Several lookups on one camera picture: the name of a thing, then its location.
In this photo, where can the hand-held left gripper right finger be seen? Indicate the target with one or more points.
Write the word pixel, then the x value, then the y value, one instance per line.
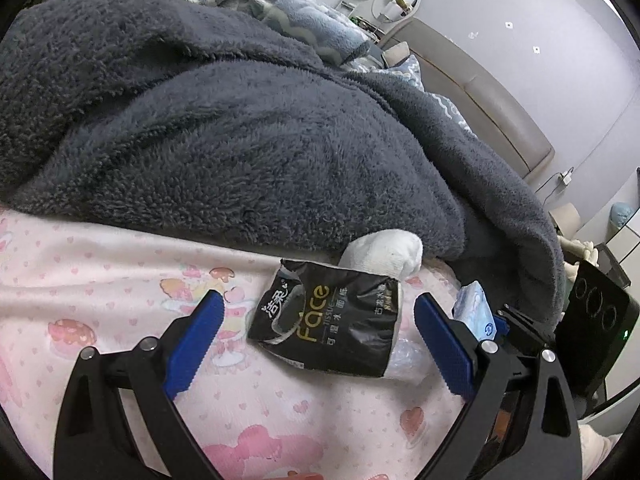
pixel 442 345

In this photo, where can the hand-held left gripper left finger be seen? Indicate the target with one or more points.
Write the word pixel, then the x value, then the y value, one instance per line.
pixel 195 345

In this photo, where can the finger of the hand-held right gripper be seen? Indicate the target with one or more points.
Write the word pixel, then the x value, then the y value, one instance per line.
pixel 525 327

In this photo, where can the blue and white wipes packet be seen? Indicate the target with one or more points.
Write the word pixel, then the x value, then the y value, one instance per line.
pixel 472 310

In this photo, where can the black tissue packet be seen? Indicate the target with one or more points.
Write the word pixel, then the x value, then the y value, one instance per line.
pixel 320 320

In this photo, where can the clear plastic wrapper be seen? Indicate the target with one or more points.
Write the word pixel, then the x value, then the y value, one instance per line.
pixel 412 357

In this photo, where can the white plush toy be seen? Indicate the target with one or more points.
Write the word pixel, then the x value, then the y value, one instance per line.
pixel 580 250

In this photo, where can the white cabinet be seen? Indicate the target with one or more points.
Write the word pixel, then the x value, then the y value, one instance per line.
pixel 625 245

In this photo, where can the pink printed blanket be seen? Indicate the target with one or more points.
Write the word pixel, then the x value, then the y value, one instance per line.
pixel 125 270

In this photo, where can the dark grey fleece blanket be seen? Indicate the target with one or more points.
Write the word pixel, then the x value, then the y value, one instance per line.
pixel 225 135

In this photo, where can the grey padded headboard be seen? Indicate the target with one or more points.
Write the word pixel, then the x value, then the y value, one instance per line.
pixel 500 105

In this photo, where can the beige pillow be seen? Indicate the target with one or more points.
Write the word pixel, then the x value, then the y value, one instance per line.
pixel 396 54

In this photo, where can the round white mirror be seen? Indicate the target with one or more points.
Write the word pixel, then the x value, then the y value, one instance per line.
pixel 395 0

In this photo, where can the light blue fleece blanket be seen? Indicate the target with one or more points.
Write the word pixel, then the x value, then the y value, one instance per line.
pixel 280 5

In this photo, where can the white vanity shelf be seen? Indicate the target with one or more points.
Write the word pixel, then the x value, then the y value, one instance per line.
pixel 357 5

